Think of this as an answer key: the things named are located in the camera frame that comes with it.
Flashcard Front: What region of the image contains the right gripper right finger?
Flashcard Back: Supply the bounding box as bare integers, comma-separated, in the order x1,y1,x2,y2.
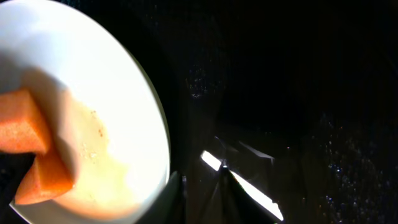
198,160,277,223

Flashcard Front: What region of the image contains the light blue plate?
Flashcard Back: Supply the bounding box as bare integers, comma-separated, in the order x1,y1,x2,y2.
1,1,170,223

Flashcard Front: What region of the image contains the round black tray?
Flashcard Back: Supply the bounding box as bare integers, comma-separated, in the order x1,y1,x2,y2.
55,0,398,224

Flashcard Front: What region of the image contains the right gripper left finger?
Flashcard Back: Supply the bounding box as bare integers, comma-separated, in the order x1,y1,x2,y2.
136,171,186,224

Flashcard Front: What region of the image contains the orange green sponge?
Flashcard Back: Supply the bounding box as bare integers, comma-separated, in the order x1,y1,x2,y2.
1,90,73,205

